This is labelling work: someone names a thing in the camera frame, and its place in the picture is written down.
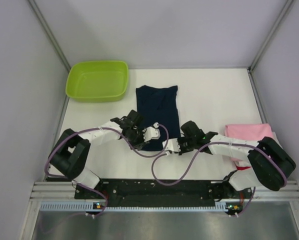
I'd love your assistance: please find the navy blue t shirt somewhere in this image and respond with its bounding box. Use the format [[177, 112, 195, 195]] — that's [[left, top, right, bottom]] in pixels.
[[135, 85, 181, 139]]

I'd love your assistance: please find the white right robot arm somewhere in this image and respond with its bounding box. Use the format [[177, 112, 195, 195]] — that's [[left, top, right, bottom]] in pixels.
[[177, 121, 296, 198]]

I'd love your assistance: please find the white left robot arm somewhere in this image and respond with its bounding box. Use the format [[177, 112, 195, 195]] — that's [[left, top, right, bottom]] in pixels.
[[48, 110, 146, 199]]

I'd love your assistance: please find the red folded t shirt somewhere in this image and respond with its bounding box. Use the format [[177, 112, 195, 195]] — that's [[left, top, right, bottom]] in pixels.
[[236, 166, 251, 171]]

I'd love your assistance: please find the pink folded t shirt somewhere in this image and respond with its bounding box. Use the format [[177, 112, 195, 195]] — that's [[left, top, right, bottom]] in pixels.
[[224, 123, 275, 141]]

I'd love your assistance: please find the lime green plastic basin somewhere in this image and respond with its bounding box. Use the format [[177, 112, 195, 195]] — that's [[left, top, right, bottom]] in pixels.
[[65, 60, 129, 103]]

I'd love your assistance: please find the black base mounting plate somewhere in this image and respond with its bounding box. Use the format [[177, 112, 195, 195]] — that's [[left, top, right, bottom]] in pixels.
[[74, 178, 253, 207]]

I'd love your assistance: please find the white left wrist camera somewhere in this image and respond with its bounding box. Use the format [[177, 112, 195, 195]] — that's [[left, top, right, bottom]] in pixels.
[[142, 122, 161, 142]]

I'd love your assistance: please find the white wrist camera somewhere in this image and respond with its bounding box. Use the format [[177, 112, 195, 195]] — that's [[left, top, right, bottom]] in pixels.
[[142, 122, 161, 142], [162, 138, 181, 156]]

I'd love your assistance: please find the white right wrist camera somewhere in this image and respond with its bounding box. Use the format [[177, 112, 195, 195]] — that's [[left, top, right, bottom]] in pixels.
[[162, 138, 181, 156]]

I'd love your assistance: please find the grey slotted cable duct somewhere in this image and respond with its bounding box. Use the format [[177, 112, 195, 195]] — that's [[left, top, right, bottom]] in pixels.
[[40, 201, 241, 212]]

